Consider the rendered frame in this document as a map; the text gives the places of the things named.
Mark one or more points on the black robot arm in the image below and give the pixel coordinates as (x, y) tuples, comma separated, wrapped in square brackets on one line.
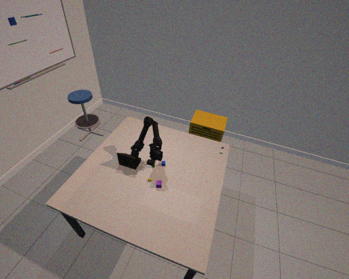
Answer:
[(138, 145)]

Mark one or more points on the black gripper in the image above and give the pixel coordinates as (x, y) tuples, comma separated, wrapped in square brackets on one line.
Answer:
[(152, 161)]

